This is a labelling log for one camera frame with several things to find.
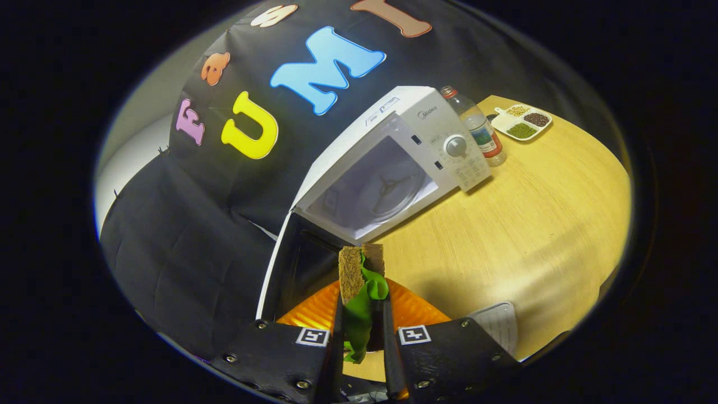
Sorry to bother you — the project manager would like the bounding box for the brown bread lettuce sandwich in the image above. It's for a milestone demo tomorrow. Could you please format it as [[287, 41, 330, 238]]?
[[338, 243, 389, 364]]

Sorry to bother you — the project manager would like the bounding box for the white microwave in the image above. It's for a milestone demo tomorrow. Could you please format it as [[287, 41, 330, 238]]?
[[256, 85, 493, 323]]

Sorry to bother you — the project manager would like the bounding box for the clear plastic bottle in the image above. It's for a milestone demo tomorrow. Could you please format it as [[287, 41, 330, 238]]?
[[439, 85, 507, 167]]

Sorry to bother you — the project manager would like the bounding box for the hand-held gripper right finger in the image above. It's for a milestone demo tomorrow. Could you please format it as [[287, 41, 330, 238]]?
[[381, 279, 519, 402]]

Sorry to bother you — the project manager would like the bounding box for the white divided bean dish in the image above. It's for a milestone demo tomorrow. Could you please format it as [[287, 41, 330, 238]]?
[[491, 103, 553, 141]]

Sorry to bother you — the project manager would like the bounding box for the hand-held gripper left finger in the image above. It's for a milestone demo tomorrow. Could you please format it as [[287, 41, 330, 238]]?
[[212, 279, 344, 404]]

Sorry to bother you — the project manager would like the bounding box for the white plate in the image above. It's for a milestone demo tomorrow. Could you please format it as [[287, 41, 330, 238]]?
[[468, 302, 518, 355]]

